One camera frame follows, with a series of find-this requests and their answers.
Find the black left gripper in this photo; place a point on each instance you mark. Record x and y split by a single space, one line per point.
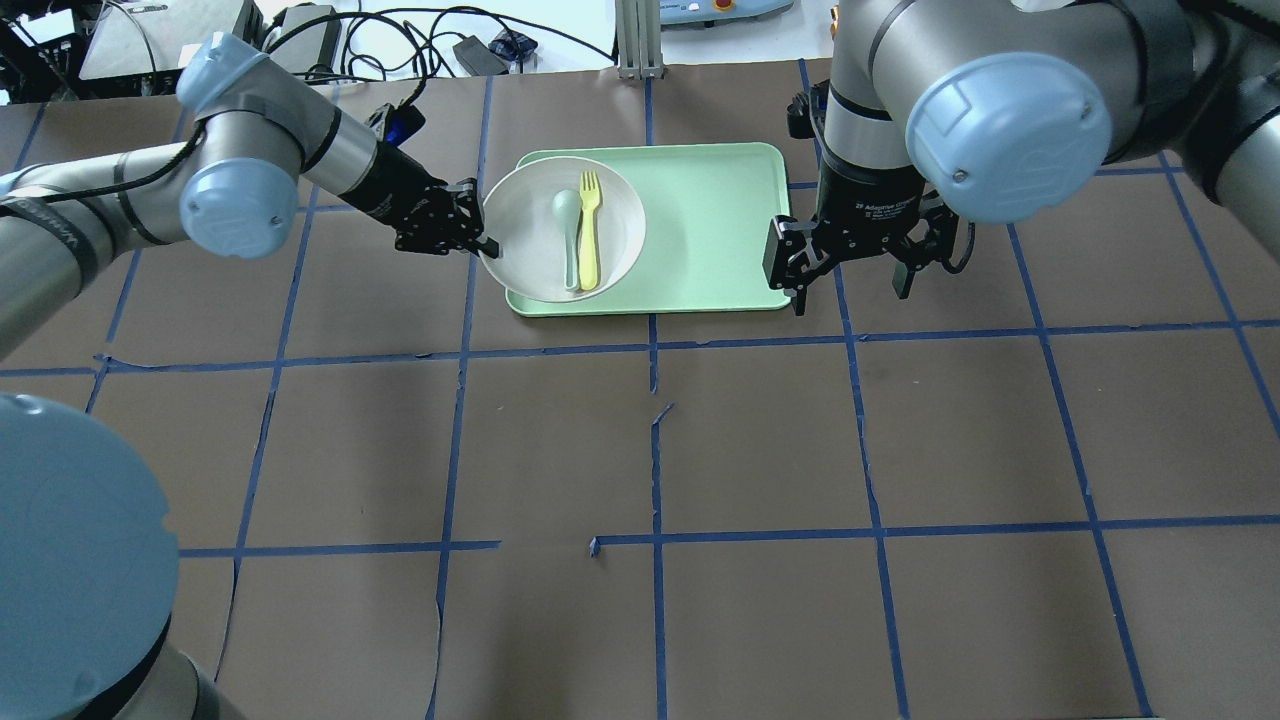
392 185

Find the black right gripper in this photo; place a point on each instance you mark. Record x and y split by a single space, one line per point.
868 203

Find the white round plate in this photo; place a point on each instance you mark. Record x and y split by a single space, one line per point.
518 213

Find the pale green plastic spoon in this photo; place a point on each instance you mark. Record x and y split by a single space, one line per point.
568 210

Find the yellow plastic fork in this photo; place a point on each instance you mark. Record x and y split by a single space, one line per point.
588 255

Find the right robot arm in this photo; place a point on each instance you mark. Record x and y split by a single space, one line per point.
987 112

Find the light green tray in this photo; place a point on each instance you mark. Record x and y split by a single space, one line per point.
708 207

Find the black power adapter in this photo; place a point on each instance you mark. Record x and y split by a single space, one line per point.
477 59

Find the grey electronics box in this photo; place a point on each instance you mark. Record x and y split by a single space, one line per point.
311 50

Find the teach pendant near tray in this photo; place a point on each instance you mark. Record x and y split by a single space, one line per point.
710 13

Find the aluminium frame post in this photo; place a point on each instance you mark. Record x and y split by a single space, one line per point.
637 36

